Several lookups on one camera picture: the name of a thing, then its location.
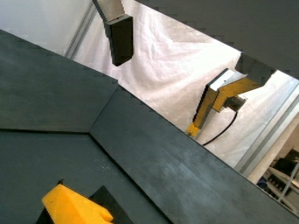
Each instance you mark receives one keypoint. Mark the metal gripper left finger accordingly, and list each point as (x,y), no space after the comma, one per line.
(119,29)

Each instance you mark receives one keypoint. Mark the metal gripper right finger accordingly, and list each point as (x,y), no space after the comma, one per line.
(222,92)

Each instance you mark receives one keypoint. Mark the yellow double-square block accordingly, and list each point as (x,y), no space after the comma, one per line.
(71,208)

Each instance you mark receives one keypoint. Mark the white backdrop cloth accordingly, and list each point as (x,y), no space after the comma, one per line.
(176,60)

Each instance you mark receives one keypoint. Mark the aluminium frame rail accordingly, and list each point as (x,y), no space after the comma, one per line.
(270,134)

